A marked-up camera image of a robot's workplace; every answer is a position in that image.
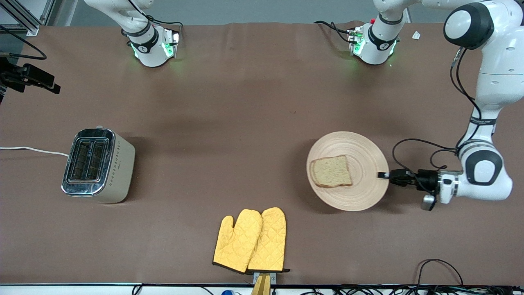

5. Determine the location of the round light wooden plate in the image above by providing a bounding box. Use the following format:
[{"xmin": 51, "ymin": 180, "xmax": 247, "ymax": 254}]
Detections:
[{"xmin": 306, "ymin": 131, "xmax": 390, "ymax": 212}]

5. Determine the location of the slice of brown-crusted bread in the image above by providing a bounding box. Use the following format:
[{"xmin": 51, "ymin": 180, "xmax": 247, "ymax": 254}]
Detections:
[{"xmin": 310, "ymin": 155, "xmax": 353, "ymax": 188}]

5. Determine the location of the beige and chrome toaster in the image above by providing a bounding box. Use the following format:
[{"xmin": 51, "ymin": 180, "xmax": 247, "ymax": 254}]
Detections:
[{"xmin": 61, "ymin": 128, "xmax": 136, "ymax": 204}]

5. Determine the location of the yellow quilted oven mitt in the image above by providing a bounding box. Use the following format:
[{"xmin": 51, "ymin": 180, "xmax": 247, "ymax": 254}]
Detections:
[
  {"xmin": 247, "ymin": 207, "xmax": 290, "ymax": 273},
  {"xmin": 212, "ymin": 209, "xmax": 263, "ymax": 274}
]

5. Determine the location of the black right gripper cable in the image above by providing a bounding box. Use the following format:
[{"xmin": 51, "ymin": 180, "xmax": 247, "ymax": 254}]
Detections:
[{"xmin": 0, "ymin": 25, "xmax": 47, "ymax": 60}]

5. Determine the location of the aluminium profile frame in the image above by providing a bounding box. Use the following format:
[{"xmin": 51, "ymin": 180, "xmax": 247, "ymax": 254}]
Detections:
[{"xmin": 0, "ymin": 0, "xmax": 56, "ymax": 36}]

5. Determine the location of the white toaster power cable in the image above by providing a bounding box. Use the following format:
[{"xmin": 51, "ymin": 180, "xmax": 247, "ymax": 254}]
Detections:
[{"xmin": 0, "ymin": 146, "xmax": 69, "ymax": 157}]

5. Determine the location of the black looped cable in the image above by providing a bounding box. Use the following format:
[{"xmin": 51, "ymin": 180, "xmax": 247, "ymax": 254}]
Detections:
[{"xmin": 417, "ymin": 259, "xmax": 464, "ymax": 287}]

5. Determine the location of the black cable tangle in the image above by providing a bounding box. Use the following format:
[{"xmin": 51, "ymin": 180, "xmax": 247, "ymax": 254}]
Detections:
[{"xmin": 303, "ymin": 285, "xmax": 524, "ymax": 295}]

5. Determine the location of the black right arm base cable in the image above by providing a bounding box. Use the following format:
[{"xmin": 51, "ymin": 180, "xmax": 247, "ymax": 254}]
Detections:
[{"xmin": 145, "ymin": 14, "xmax": 184, "ymax": 29}]

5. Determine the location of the black arm base cable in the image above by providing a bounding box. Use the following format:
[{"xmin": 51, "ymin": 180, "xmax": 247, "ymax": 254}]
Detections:
[
  {"xmin": 145, "ymin": 14, "xmax": 184, "ymax": 29},
  {"xmin": 314, "ymin": 20, "xmax": 353, "ymax": 43}
]

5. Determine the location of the black left arm base cable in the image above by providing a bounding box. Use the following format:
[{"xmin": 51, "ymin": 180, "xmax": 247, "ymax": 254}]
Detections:
[{"xmin": 314, "ymin": 20, "xmax": 353, "ymax": 43}]

